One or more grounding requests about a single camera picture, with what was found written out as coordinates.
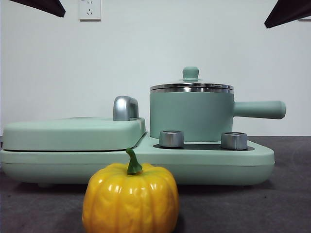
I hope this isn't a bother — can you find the glass lid with green knob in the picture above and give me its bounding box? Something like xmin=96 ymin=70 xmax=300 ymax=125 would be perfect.
xmin=150 ymin=67 xmax=234 ymax=91

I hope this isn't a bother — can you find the yellow pumpkin with green stem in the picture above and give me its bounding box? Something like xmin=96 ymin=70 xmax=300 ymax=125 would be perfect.
xmin=82 ymin=148 xmax=180 ymax=233

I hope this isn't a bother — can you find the green griddle cover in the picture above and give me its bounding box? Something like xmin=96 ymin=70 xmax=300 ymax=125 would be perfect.
xmin=2 ymin=117 xmax=147 ymax=152

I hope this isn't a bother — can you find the silver control knob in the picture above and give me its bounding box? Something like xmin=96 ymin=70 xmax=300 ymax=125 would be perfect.
xmin=159 ymin=130 xmax=185 ymax=148
xmin=220 ymin=132 xmax=248 ymax=150

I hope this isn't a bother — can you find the green breakfast machine base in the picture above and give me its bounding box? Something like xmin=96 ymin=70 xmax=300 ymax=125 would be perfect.
xmin=0 ymin=132 xmax=276 ymax=189

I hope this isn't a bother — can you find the white wall socket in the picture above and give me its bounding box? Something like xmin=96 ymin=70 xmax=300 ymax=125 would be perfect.
xmin=78 ymin=0 xmax=102 ymax=22

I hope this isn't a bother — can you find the silver cover handle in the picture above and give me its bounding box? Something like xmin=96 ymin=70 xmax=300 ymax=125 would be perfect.
xmin=113 ymin=96 xmax=139 ymax=121

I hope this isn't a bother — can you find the green pot with side handle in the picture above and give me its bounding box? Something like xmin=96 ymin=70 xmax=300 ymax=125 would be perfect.
xmin=149 ymin=87 xmax=286 ymax=144

